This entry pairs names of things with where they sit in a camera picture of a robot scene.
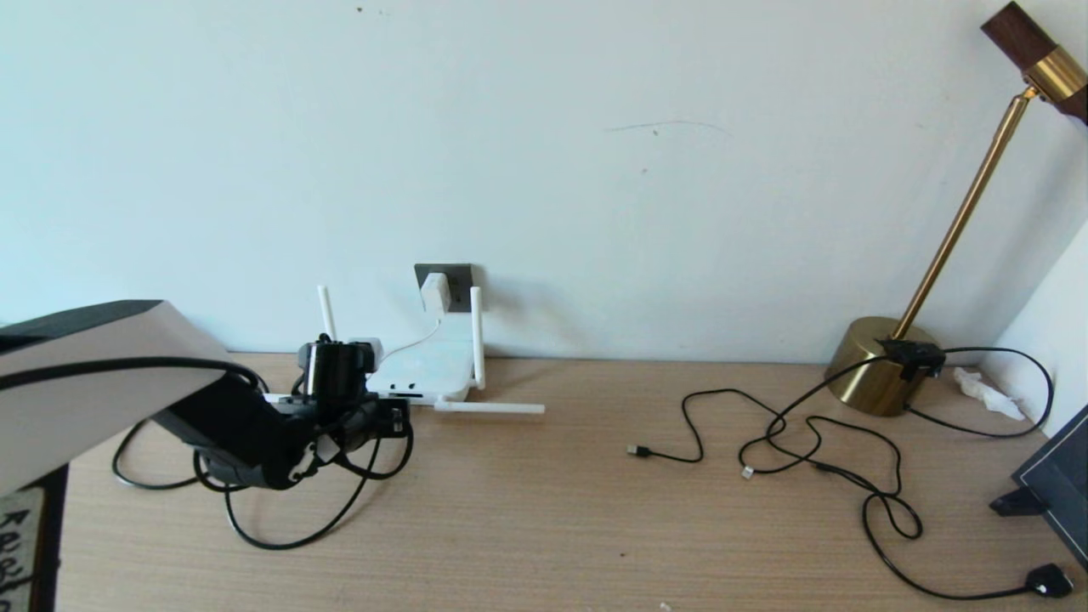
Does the black ethernet cable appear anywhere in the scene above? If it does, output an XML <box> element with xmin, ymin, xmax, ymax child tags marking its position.
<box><xmin>112</xmin><ymin>365</ymin><xmax>383</xmax><ymax>551</ymax></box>

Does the white router with antennas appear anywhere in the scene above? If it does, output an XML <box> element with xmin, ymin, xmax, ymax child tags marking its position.
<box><xmin>259</xmin><ymin>286</ymin><xmax>545</xmax><ymax>415</ymax></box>

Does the brass desk lamp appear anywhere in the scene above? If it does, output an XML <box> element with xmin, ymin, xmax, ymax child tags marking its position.
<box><xmin>823</xmin><ymin>0</ymin><xmax>1088</xmax><ymax>417</ymax></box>

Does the black clip on lamp base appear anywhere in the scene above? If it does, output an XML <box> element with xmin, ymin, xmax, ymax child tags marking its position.
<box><xmin>875</xmin><ymin>338</ymin><xmax>946</xmax><ymax>382</ymax></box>

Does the crumpled white tissue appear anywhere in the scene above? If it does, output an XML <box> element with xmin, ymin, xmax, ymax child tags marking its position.
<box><xmin>952</xmin><ymin>365</ymin><xmax>1027</xmax><ymax>422</ymax></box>

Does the grey wall socket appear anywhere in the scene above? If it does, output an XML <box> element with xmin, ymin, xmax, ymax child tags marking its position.
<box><xmin>415</xmin><ymin>263</ymin><xmax>473</xmax><ymax>314</ymax></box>

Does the black USB cable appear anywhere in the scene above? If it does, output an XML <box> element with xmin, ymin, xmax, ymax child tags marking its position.
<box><xmin>626</xmin><ymin>388</ymin><xmax>821</xmax><ymax>464</ymax></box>

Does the black cable with silver connector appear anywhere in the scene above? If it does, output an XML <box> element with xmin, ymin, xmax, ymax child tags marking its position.
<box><xmin>738</xmin><ymin>355</ymin><xmax>902</xmax><ymax>481</ymax></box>

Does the black standing frame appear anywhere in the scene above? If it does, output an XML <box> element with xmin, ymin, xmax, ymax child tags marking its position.
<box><xmin>989</xmin><ymin>404</ymin><xmax>1088</xmax><ymax>572</ymax></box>

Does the black lamp power cord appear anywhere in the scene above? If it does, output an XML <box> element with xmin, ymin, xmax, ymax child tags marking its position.
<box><xmin>812</xmin><ymin>347</ymin><xmax>1074</xmax><ymax>601</ymax></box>

